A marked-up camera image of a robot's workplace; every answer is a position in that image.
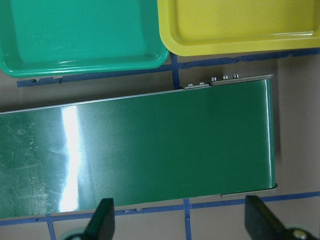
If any green plastic tray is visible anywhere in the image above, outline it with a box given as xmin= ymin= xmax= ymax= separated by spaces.
xmin=0 ymin=0 xmax=169 ymax=78

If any green conveyor belt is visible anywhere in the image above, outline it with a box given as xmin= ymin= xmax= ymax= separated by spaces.
xmin=0 ymin=75 xmax=276 ymax=219

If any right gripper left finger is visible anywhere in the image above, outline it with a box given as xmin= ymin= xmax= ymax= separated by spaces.
xmin=83 ymin=198 xmax=115 ymax=240

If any yellow plastic tray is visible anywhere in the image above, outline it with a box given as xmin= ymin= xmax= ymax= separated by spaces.
xmin=157 ymin=0 xmax=320 ymax=57

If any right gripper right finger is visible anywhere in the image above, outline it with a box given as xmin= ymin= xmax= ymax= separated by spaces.
xmin=244 ymin=195 xmax=291 ymax=240

